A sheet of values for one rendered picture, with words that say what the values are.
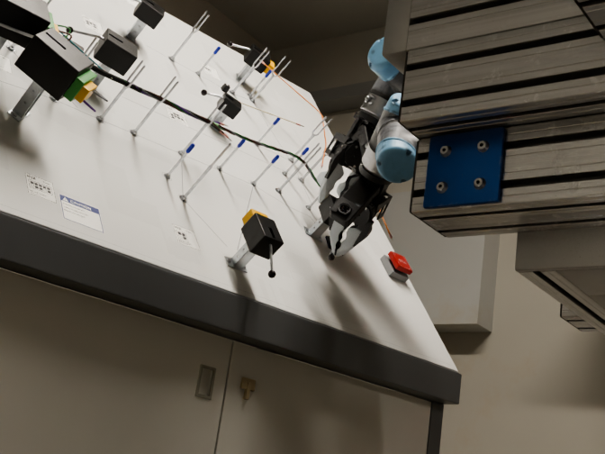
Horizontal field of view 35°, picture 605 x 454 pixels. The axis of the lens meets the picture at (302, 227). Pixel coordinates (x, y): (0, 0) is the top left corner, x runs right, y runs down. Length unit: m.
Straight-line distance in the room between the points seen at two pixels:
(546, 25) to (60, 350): 0.86
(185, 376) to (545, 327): 2.18
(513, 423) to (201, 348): 2.09
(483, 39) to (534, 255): 0.24
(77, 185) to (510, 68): 0.81
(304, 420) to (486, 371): 1.93
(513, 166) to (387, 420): 1.01
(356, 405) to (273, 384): 0.22
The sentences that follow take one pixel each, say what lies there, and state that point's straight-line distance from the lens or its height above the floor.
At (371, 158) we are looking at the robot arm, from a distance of 1.83.
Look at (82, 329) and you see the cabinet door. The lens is 1.52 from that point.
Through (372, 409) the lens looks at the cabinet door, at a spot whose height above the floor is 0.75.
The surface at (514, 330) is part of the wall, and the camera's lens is 3.66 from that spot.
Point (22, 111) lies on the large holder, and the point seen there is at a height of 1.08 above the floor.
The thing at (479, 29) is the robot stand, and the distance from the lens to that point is 1.09.
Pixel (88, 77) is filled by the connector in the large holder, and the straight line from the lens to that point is 1.61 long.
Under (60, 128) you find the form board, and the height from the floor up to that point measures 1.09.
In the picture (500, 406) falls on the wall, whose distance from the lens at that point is 3.62.
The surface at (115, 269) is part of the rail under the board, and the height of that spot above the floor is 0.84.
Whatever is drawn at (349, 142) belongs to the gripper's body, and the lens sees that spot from 2.03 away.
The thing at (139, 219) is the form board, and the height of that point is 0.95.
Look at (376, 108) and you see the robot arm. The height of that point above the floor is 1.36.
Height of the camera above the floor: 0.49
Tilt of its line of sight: 18 degrees up
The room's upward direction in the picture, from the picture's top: 8 degrees clockwise
